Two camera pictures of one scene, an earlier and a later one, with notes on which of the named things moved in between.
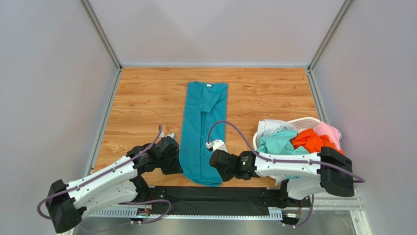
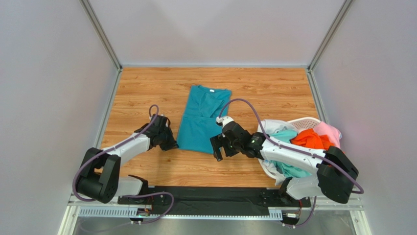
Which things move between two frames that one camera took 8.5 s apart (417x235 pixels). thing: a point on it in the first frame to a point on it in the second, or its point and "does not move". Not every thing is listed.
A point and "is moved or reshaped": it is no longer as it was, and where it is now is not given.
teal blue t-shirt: [204, 104] is moved or reshaped
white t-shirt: [267, 126] does not move
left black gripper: [176, 168] to [172, 144]
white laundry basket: [303, 123] does not move
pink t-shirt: [334, 134] does not move
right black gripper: [224, 172] to [222, 143]
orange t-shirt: [308, 139] does not move
